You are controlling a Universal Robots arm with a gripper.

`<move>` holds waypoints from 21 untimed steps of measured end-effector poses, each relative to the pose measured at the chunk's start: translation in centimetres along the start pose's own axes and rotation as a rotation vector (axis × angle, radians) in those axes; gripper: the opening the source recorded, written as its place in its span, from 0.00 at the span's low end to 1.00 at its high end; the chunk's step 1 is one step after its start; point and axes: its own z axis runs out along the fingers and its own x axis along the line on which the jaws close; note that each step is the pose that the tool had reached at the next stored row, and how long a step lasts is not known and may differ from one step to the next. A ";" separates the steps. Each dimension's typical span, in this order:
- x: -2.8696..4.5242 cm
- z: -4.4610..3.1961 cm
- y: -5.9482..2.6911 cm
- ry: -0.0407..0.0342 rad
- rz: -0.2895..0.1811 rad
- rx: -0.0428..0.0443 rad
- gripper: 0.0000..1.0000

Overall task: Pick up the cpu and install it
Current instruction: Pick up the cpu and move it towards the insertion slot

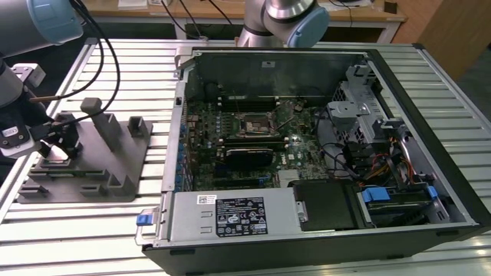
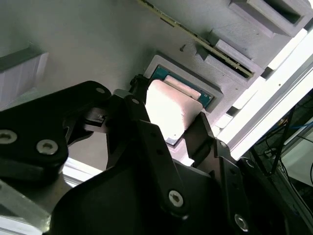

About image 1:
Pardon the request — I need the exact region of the wooden cabinet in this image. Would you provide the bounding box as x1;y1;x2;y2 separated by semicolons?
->
391;0;491;84

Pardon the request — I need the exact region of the small silver heatsink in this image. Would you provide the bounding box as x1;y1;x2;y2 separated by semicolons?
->
278;169;303;182

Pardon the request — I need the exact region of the white cardboard box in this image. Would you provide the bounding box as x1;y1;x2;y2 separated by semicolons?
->
116;0;150;11

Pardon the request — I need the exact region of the grey flat cable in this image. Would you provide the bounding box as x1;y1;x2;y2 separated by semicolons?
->
398;135;419;185

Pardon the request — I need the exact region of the metal socket cover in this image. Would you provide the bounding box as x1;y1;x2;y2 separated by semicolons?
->
270;101;299;127

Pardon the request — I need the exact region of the blue case latch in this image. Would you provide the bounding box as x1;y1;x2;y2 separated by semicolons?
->
136;210;155;228

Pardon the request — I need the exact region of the silver CPU chip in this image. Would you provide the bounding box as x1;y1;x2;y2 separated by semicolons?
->
48;143;72;167

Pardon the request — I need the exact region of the silver metal drive cage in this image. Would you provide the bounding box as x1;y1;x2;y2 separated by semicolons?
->
326;64;410;146

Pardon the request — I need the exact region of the black RAM stick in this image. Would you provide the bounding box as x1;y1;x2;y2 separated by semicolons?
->
222;137;286;144
225;142;289;150

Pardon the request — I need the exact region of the grey parts rack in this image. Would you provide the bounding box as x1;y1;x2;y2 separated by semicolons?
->
18;97;155;204

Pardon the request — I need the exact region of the black graphics card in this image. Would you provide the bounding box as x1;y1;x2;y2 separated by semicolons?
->
225;148;275;169

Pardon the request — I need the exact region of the orange yellow wire bundle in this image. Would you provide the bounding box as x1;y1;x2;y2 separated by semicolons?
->
359;152;419;186

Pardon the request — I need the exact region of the CPU socket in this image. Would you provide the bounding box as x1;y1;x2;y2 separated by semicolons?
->
237;111;278;136

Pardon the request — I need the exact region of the grey side wrist camera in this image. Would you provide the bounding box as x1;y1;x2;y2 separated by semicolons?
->
10;64;48;87

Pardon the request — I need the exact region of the green motherboard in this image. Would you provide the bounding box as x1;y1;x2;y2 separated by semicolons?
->
183;97;349;193

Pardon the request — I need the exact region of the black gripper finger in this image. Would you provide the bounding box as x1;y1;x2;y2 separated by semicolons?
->
38;139;55;158
60;125;83;159

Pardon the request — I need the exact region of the hard disk in blue carrier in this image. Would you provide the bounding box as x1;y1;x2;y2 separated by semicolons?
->
357;185;441;229

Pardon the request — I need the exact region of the wooden desk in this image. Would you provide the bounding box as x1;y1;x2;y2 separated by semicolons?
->
83;0;409;44

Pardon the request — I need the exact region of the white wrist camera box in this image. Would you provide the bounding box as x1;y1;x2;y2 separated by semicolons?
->
0;124;40;159

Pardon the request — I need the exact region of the black open PC case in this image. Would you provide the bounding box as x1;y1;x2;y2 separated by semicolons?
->
140;45;491;276

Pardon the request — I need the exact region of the silver power supply unit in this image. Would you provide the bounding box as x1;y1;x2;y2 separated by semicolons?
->
152;188;310;248

